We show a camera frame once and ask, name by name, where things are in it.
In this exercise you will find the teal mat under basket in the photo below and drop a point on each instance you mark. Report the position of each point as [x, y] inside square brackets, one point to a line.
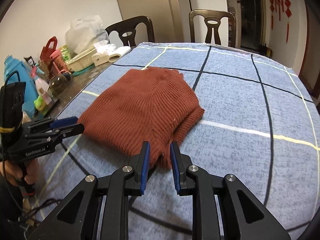
[80, 72]

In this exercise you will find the red Chinese knot decoration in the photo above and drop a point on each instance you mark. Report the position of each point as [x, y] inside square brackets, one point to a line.
[279, 7]

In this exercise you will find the rust red knit sweater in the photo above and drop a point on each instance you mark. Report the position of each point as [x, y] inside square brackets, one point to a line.
[154, 105]

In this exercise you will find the white paper roll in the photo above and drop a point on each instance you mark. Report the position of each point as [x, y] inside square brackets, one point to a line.
[118, 53]

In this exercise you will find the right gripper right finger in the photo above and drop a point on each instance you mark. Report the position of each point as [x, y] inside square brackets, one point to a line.
[223, 207]

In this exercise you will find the dark wooden chair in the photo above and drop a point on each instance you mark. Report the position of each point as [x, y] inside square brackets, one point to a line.
[126, 30]
[212, 20]

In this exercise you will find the cream woven basket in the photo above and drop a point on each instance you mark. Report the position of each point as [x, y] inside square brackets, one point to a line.
[82, 60]

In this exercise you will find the white plastic bag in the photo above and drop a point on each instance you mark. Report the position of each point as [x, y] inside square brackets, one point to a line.
[84, 33]

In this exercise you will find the dark wooden chair far left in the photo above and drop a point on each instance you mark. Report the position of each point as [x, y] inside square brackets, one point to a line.
[126, 30]

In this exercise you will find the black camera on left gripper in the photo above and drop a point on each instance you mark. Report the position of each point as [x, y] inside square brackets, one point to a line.
[12, 100]

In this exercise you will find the person's left hand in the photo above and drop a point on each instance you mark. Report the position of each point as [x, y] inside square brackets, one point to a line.
[13, 172]

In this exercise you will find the pink tumbler cup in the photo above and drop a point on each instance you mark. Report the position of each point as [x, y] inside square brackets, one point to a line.
[58, 61]

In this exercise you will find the green yellow toy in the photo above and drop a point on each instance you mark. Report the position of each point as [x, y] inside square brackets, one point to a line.
[41, 105]

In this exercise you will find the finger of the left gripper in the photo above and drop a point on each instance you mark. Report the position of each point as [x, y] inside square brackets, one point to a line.
[60, 123]
[65, 132]

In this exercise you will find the green snack packet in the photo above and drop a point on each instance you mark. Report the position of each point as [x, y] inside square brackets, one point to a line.
[65, 53]

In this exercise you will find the white spray bottle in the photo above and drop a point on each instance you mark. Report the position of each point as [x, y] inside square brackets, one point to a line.
[41, 85]

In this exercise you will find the dark wooden chair far centre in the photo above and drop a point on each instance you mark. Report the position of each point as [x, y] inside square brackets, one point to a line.
[212, 20]

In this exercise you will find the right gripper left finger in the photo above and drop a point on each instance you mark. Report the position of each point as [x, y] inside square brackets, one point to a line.
[98, 205]

